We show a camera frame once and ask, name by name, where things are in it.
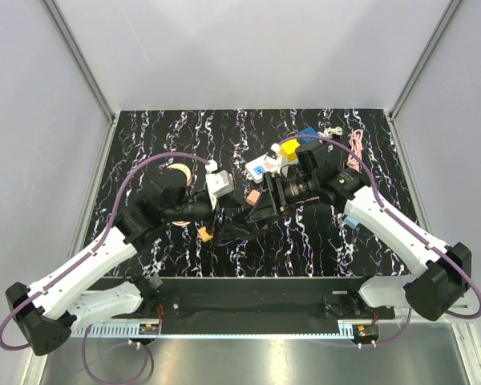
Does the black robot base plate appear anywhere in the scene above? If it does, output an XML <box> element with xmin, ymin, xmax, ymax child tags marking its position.
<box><xmin>111</xmin><ymin>276</ymin><xmax>396</xmax><ymax>336</ymax></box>

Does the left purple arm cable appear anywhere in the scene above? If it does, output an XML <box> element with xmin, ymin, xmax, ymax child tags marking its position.
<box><xmin>0</xmin><ymin>153</ymin><xmax>220</xmax><ymax>382</ymax></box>

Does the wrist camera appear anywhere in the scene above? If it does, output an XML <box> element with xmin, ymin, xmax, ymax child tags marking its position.
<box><xmin>263</xmin><ymin>150</ymin><xmax>283</xmax><ymax>174</ymax></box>
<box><xmin>205</xmin><ymin>160</ymin><xmax>234</xmax><ymax>198</ymax></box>

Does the small yellow plug adapter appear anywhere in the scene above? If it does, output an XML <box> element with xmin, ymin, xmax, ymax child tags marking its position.
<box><xmin>198</xmin><ymin>227</ymin><xmax>213</xmax><ymax>242</ymax></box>

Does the yellow cube socket adapter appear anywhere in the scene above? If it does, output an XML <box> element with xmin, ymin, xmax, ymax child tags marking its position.
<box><xmin>279</xmin><ymin>139</ymin><xmax>300</xmax><ymax>164</ymax></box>

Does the white power strip cable plug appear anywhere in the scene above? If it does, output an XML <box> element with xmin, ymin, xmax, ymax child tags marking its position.
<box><xmin>318</xmin><ymin>127</ymin><xmax>343</xmax><ymax>139</ymax></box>

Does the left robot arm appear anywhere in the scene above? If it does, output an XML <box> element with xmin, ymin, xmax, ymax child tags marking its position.
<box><xmin>5</xmin><ymin>168</ymin><xmax>233</xmax><ymax>356</ymax></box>

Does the pink power strip cable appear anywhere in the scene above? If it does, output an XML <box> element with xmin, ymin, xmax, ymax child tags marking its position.
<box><xmin>346</xmin><ymin>128</ymin><xmax>366</xmax><ymax>172</ymax></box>

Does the light blue plug adapter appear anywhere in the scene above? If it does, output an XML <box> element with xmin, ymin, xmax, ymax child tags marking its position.
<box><xmin>344</xmin><ymin>216</ymin><xmax>359</xmax><ymax>229</ymax></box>

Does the pink plug adapter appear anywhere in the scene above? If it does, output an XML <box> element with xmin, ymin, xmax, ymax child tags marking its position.
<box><xmin>246</xmin><ymin>189</ymin><xmax>261</xmax><ymax>206</ymax></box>

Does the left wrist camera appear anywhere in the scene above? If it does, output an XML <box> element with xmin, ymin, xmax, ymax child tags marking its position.
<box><xmin>205</xmin><ymin>160</ymin><xmax>234</xmax><ymax>198</ymax></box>

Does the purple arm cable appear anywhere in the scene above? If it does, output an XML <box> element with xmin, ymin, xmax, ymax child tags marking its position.
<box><xmin>278</xmin><ymin>135</ymin><xmax>481</xmax><ymax>348</ymax></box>
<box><xmin>0</xmin><ymin>153</ymin><xmax>220</xmax><ymax>382</ymax></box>

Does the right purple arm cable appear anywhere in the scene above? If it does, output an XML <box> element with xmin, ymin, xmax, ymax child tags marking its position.
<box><xmin>278</xmin><ymin>135</ymin><xmax>481</xmax><ymax>348</ymax></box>

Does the pink power strip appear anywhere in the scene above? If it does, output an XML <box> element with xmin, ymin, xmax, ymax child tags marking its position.
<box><xmin>296</xmin><ymin>197</ymin><xmax>320</xmax><ymax>204</ymax></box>

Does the black cube socket adapter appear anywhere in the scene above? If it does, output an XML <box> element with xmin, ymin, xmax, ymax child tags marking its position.
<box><xmin>212</xmin><ymin>208</ymin><xmax>269</xmax><ymax>246</ymax></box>

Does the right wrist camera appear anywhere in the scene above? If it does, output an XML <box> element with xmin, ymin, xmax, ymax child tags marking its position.
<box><xmin>263</xmin><ymin>150</ymin><xmax>283</xmax><ymax>174</ymax></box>

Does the white multicolour power strip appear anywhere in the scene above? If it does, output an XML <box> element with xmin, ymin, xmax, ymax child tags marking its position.
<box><xmin>245</xmin><ymin>151</ymin><xmax>297</xmax><ymax>184</ymax></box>

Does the blue cube socket adapter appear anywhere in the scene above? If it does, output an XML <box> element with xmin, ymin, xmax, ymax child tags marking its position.
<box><xmin>297</xmin><ymin>127</ymin><xmax>317</xmax><ymax>144</ymax></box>

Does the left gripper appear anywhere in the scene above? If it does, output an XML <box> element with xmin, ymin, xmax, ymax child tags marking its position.
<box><xmin>165</xmin><ymin>193</ymin><xmax>250</xmax><ymax>245</ymax></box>

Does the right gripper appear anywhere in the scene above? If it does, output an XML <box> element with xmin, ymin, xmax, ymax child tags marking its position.
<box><xmin>247</xmin><ymin>171</ymin><xmax>319</xmax><ymax>225</ymax></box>

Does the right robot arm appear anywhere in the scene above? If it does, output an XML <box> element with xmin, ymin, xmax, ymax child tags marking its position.
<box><xmin>245</xmin><ymin>141</ymin><xmax>472</xmax><ymax>321</ymax></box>

